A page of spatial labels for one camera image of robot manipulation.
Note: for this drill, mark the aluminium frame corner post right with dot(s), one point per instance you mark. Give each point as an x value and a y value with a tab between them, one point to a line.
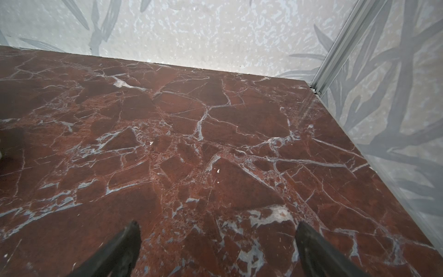
363	14

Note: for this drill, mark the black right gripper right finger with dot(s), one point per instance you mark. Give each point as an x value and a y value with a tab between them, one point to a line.
319	258

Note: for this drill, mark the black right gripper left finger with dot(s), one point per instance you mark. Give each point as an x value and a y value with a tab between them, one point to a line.
117	258

